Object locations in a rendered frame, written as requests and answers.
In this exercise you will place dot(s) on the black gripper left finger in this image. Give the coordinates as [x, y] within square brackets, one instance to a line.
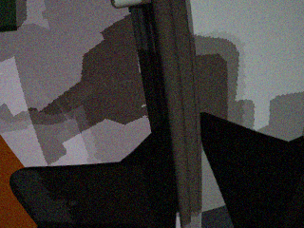
[139, 190]

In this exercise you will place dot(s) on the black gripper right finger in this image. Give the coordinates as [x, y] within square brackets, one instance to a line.
[261, 178]

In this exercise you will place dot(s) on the green rectangular box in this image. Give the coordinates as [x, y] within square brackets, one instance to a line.
[7, 15]

